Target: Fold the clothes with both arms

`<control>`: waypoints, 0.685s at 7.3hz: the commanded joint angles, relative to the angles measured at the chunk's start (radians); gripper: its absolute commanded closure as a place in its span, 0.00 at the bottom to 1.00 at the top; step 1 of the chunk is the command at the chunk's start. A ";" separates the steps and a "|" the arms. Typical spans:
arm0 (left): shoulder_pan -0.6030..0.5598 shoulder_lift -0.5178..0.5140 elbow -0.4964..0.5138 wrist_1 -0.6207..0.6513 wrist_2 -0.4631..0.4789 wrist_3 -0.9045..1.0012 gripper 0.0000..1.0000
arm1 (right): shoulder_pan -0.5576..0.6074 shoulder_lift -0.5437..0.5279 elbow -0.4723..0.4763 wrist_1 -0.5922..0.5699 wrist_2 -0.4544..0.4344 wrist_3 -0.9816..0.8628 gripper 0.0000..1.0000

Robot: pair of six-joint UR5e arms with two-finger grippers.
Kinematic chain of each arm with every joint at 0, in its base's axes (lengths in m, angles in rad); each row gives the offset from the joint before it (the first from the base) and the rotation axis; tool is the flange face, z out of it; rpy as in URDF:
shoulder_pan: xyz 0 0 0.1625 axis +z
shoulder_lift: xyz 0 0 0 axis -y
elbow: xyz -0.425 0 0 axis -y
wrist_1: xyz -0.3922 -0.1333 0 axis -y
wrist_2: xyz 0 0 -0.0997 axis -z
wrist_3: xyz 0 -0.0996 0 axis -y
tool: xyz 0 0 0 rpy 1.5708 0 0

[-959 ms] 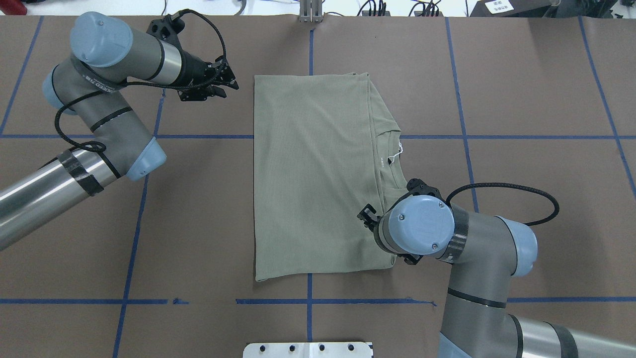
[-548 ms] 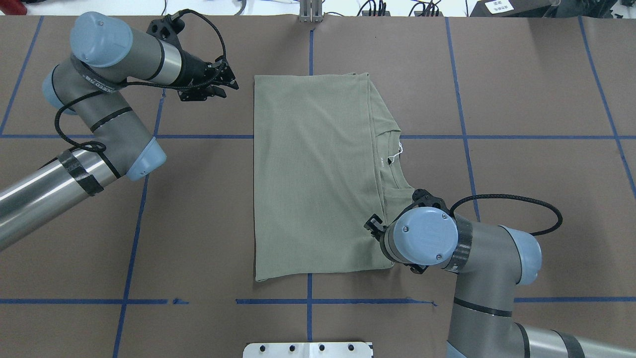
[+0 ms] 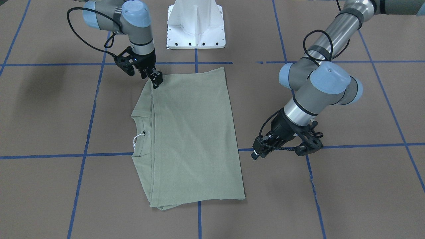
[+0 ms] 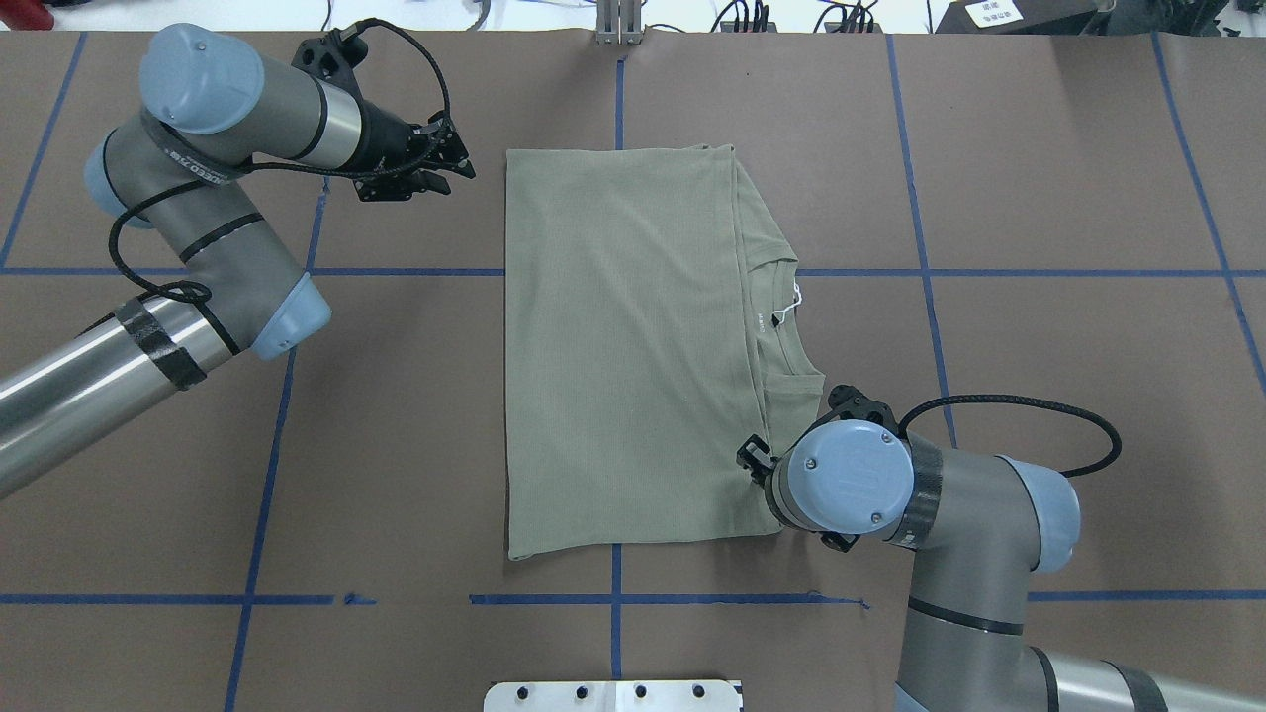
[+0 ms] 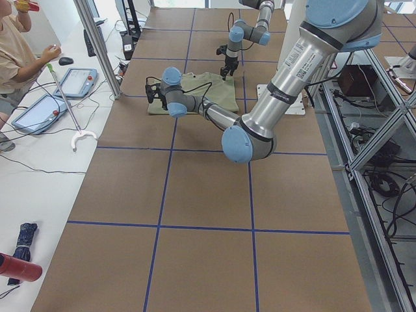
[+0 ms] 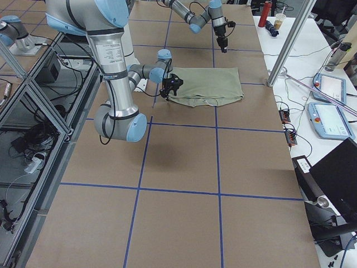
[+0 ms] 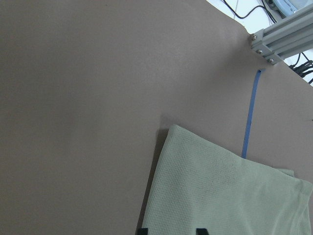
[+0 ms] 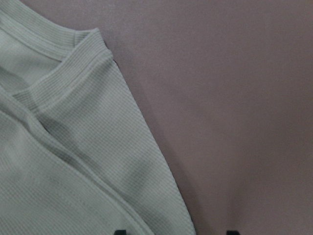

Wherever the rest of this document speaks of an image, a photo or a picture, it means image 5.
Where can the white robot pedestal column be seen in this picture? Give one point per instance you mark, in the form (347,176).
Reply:
(292,34)

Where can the folded navy blue umbrella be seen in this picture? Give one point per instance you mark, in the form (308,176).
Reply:
(22,251)

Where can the blue teach pendant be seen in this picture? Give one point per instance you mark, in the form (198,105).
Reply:
(77,82)
(40,116)

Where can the red cylindrical bottle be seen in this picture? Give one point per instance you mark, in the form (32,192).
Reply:
(19,269)

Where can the near blue teach pendant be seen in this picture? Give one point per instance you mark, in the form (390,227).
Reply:
(40,116)

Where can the olive green long-sleeve shirt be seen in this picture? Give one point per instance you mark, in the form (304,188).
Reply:
(213,86)

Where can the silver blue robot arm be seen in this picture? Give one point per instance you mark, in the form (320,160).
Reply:
(240,30)
(328,27)

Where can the black computer keyboard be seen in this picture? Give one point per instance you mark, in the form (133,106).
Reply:
(88,44)

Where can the black computer mouse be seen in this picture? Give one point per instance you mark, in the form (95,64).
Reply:
(63,61)

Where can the seated person in beige shirt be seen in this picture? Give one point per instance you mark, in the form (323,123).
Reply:
(19,66)

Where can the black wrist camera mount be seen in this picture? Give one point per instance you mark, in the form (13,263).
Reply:
(222,50)
(152,92)

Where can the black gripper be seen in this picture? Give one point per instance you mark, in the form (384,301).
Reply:
(163,100)
(231,62)

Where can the far blue teach pendant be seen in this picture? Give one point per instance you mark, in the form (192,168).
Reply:
(77,82)

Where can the reacher grabber stick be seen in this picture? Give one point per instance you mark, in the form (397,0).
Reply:
(80,133)

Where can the aluminium frame post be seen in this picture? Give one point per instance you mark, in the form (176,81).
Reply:
(88,22)

